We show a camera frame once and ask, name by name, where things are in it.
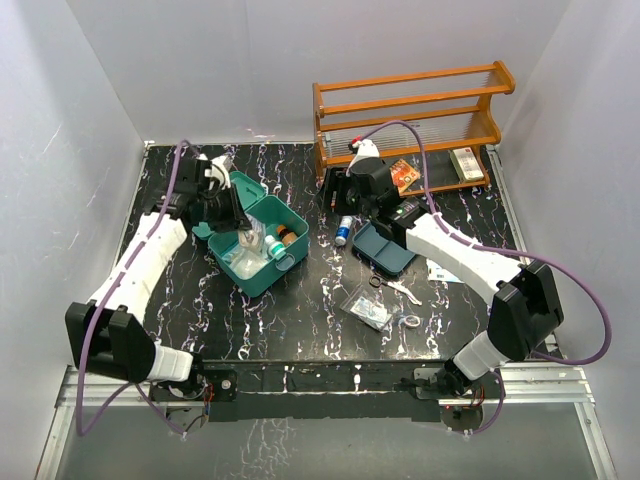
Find white blue card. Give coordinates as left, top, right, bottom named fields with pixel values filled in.
left=426, top=259, right=462, bottom=283

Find white spray bottle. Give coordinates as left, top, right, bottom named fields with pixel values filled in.
left=264, top=235, right=286, bottom=261

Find wooden shelf rack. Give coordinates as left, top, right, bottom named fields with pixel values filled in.
left=312, top=61, right=516, bottom=193

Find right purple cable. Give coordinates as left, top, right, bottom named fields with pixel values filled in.
left=354, top=119, right=612, bottom=434

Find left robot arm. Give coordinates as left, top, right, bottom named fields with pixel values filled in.
left=65, top=154, right=251, bottom=399

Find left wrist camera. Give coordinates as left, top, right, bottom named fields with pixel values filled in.
left=197, top=153, right=233, bottom=192

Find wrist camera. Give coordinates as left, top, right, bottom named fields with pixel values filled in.
left=197, top=153, right=233, bottom=192
left=347, top=137, right=380, bottom=171

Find brown medicine bottle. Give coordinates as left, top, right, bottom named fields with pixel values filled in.
left=276, top=225, right=298, bottom=247

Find clear bag of plasters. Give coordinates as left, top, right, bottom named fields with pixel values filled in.
left=340, top=285, right=392, bottom=331

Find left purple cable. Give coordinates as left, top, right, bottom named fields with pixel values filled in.
left=74, top=139, right=201, bottom=437

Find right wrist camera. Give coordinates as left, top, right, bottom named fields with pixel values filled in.
left=347, top=137, right=380, bottom=171

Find purple cable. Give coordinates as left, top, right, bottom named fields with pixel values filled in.
left=354, top=119, right=612, bottom=434
left=74, top=139, right=201, bottom=437

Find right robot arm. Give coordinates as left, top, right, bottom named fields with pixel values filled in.
left=323, top=158, right=564, bottom=397

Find bagged bandage box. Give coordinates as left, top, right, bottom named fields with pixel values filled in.
left=238, top=214, right=267, bottom=253

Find blue divided tray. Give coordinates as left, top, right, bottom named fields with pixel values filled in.
left=352, top=222, right=415, bottom=278

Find white green medicine box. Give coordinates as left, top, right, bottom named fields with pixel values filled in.
left=449, top=147, right=484, bottom=183

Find white blue gauze packet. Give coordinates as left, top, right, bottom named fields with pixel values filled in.
left=222, top=245, right=268, bottom=280

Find small black scissors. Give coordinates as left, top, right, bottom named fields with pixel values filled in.
left=369, top=275, right=422, bottom=306

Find blue white bandage roll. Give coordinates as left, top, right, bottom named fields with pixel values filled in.
left=334, top=215, right=354, bottom=247

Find orange snack packet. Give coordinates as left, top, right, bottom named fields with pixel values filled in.
left=390, top=159, right=421, bottom=194

